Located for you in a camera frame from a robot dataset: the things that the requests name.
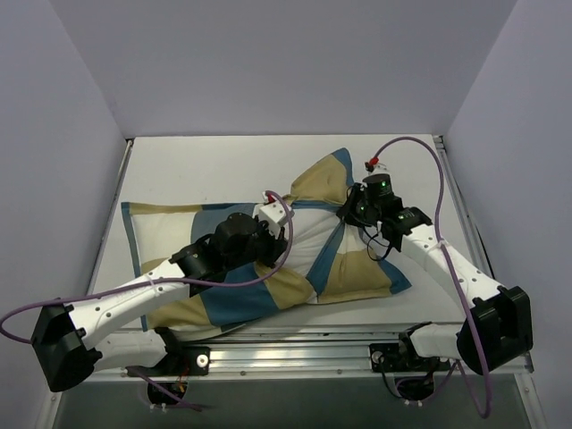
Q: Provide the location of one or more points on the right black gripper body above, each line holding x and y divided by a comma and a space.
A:
349, 210

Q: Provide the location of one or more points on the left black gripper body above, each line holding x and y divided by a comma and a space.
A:
275, 246

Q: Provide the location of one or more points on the white pillow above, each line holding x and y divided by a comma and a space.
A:
312, 227

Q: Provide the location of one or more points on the blue beige white pillowcase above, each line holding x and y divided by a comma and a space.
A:
328, 261

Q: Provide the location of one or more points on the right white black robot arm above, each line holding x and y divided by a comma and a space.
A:
498, 320

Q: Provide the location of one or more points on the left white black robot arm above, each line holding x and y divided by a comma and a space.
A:
74, 339

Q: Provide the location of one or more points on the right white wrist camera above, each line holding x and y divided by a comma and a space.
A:
374, 166

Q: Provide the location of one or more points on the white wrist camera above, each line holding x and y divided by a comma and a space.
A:
274, 214
374, 166

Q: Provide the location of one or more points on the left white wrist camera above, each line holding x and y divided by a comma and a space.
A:
274, 214

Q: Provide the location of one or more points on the right aluminium side rail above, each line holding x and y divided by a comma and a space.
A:
472, 236

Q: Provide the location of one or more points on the aluminium side rail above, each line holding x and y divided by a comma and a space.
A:
113, 266
472, 236

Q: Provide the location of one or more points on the aluminium front rail frame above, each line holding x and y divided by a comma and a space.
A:
316, 349

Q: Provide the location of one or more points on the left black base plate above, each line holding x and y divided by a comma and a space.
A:
190, 361

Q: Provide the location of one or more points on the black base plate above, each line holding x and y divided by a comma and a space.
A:
391, 357
190, 361

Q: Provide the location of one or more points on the left aluminium side rail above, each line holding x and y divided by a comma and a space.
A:
113, 266

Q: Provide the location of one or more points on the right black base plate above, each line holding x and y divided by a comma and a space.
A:
391, 357

